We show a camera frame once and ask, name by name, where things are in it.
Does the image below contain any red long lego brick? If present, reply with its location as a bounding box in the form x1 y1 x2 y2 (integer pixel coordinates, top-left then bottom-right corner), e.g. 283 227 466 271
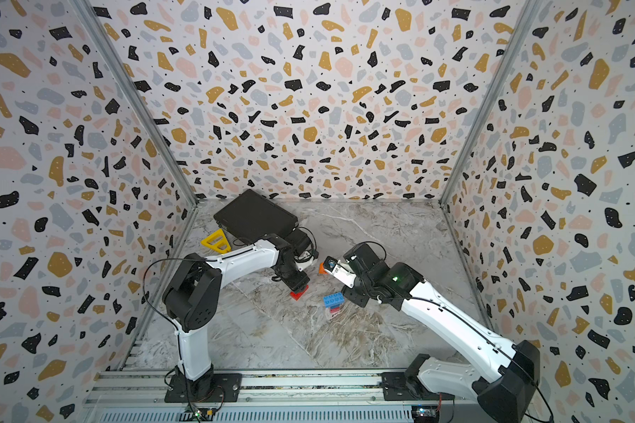
289 285 309 301

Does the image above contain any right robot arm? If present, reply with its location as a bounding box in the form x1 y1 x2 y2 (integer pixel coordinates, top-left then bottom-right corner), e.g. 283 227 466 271
322 243 541 422

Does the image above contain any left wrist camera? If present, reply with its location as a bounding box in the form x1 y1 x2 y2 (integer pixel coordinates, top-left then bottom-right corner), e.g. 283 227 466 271
287 227 319 264

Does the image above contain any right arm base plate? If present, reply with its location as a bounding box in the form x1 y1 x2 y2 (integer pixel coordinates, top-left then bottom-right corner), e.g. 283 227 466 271
381 372 440 402

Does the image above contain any yellow triangle piece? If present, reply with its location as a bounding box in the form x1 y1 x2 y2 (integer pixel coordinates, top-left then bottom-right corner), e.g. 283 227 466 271
201 229 232 255

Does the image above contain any aluminium rail frame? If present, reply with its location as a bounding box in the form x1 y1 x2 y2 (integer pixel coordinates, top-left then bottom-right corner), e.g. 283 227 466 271
81 369 492 422

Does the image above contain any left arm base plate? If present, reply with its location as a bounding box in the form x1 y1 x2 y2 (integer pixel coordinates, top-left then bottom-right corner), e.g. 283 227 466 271
164 372 243 404

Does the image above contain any black flat case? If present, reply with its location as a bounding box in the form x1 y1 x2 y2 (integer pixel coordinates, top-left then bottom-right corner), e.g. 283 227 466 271
213 190 298 243

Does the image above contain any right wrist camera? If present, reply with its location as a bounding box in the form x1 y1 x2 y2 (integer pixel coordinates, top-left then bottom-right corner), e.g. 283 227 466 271
321 257 356 288

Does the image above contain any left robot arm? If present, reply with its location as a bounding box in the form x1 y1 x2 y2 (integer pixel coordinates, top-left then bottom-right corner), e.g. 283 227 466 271
162 227 319 388

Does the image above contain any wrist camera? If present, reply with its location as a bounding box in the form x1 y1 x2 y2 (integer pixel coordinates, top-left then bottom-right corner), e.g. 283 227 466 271
287 227 319 264
321 257 356 288

